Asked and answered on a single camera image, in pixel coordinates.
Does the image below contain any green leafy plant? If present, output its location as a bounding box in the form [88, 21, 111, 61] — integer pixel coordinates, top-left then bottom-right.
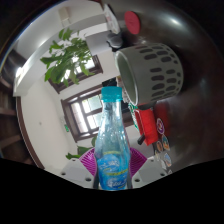
[39, 27, 96, 88]

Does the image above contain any clear bottle with teal cap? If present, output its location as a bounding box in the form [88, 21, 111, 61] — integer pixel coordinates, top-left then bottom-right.
[94, 85, 132, 191]

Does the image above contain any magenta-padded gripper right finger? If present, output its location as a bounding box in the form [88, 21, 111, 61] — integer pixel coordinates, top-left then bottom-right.
[126, 147, 168, 190]

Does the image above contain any dark wooden framed window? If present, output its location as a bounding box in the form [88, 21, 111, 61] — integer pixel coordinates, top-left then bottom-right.
[48, 54, 104, 95]
[60, 84, 135, 143]

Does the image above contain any white mug with dark ovals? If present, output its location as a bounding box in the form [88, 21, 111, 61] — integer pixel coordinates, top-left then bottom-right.
[114, 42, 185, 106]

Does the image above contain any white box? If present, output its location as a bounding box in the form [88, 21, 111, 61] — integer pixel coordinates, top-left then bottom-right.
[84, 31, 114, 56]

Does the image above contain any dark wooden shelf unit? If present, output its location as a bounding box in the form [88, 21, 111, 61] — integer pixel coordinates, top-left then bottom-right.
[0, 49, 35, 165]

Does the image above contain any round purple sticker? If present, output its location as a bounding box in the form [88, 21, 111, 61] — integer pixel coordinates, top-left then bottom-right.
[155, 117, 165, 135]

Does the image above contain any round blue sticker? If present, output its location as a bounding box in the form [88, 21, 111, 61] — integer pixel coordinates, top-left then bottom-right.
[163, 152, 173, 168]
[161, 134, 171, 152]

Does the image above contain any red box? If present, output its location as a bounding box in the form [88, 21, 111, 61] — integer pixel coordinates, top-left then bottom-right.
[132, 102, 160, 146]

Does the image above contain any flat round red coaster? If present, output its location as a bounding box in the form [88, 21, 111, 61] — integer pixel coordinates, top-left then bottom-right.
[123, 10, 142, 36]

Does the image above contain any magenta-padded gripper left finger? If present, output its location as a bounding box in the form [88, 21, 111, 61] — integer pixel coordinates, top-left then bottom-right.
[59, 147, 100, 190]

